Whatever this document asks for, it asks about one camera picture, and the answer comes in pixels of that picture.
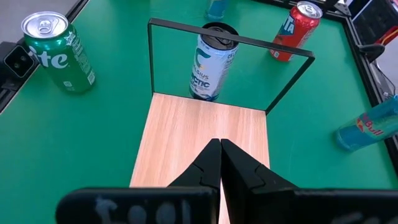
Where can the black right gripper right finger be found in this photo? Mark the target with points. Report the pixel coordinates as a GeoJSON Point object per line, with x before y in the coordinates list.
{"type": "Point", "coordinates": [280, 205]}

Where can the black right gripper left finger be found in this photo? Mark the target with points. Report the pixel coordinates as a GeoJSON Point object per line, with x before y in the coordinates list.
{"type": "Point", "coordinates": [174, 202]}

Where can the blue silver Red Bull can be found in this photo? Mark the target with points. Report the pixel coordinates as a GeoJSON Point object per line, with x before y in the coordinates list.
{"type": "Point", "coordinates": [363, 130]}
{"type": "Point", "coordinates": [216, 9]}

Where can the white Celsius can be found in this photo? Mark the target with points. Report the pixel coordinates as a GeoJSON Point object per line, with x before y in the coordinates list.
{"type": "Point", "coordinates": [208, 71]}

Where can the red Fanta can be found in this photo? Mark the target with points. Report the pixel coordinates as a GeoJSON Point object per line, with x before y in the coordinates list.
{"type": "Point", "coordinates": [292, 34]}

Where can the green Sprite can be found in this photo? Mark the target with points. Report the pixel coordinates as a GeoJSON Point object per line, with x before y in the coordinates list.
{"type": "Point", "coordinates": [62, 62]}

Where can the black computer case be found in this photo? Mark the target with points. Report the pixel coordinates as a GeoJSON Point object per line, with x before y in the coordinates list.
{"type": "Point", "coordinates": [376, 18]}

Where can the wooden shelf with black frame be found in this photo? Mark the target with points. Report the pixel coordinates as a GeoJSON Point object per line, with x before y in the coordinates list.
{"type": "Point", "coordinates": [186, 140]}

